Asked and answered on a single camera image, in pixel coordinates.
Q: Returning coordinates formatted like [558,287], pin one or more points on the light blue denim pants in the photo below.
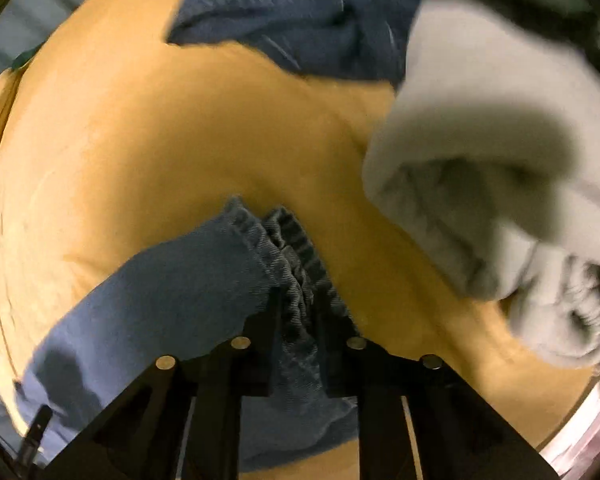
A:
[180,285]

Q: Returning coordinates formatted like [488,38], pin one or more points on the light grey sweatshirt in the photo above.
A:
[480,110]

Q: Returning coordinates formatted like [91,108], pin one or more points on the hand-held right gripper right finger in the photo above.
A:
[326,332]

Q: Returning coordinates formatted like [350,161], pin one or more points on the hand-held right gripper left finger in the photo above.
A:
[269,322]

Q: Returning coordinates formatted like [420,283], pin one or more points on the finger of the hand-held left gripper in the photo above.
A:
[36,430]

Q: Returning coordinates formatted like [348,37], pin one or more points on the dark blue denim pants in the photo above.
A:
[290,15]

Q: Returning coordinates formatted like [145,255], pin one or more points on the yellow table cover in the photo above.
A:
[170,135]

